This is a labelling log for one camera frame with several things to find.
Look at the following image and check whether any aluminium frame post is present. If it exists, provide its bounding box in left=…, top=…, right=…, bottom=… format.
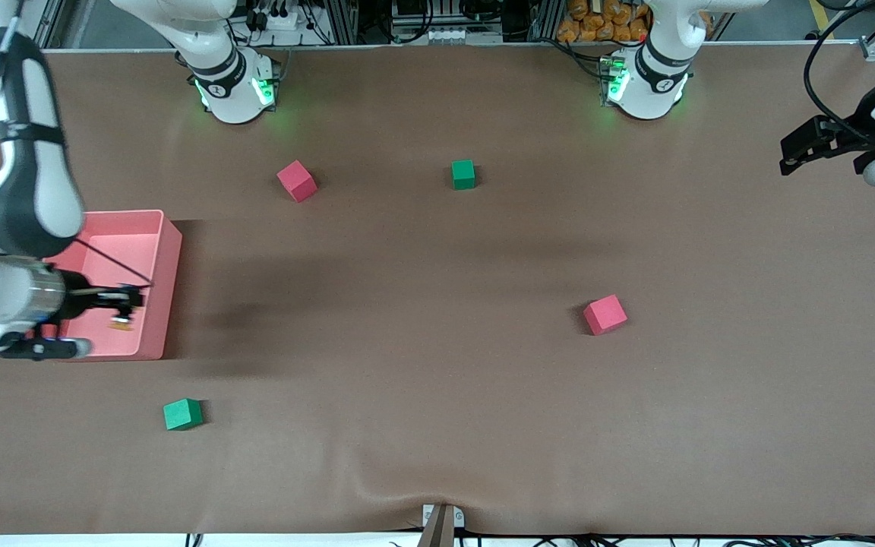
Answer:
left=329, top=0, right=359, bottom=45
left=530, top=0, right=564, bottom=43

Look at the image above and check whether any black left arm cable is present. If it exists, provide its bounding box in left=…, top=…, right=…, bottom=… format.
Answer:
left=803, top=0, right=875, bottom=145

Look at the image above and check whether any pink plastic bin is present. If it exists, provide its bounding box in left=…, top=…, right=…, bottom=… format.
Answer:
left=44, top=210, right=183, bottom=361

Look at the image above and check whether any orange snack bag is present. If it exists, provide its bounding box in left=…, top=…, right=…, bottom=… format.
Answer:
left=557, top=0, right=649, bottom=43

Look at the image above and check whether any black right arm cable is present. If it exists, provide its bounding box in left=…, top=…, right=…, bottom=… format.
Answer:
left=0, top=0, right=155, bottom=289

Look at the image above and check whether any white power strip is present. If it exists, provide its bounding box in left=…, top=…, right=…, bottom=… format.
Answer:
left=251, top=6, right=303, bottom=33

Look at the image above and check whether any pink foam cube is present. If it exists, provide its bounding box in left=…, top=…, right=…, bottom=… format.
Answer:
left=583, top=294, right=628, bottom=337
left=276, top=160, right=318, bottom=204

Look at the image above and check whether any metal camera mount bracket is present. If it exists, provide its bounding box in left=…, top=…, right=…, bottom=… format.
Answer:
left=416, top=503, right=466, bottom=547

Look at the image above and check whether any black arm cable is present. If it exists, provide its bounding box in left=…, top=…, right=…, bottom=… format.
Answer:
left=0, top=0, right=155, bottom=289
left=803, top=0, right=875, bottom=145

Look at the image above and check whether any brown table cover sheet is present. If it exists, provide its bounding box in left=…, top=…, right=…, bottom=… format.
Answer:
left=0, top=42, right=875, bottom=537

